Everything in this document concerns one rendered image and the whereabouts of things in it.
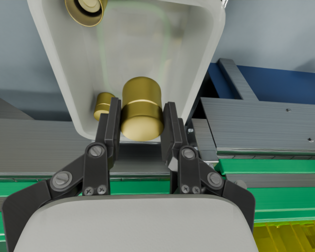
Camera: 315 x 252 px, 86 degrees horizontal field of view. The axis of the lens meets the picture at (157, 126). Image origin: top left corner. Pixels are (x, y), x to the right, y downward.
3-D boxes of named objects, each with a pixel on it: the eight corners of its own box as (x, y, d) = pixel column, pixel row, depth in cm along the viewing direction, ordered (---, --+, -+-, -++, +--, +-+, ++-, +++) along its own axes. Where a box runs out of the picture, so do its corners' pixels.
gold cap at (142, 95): (122, 74, 14) (118, 112, 11) (164, 78, 15) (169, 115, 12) (122, 105, 17) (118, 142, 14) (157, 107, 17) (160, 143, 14)
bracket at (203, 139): (176, 146, 37) (180, 176, 33) (187, 117, 30) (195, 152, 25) (191, 146, 38) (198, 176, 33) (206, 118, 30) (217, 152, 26)
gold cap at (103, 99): (114, 108, 33) (112, 125, 30) (95, 103, 32) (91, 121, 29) (118, 95, 31) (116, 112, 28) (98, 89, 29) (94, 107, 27)
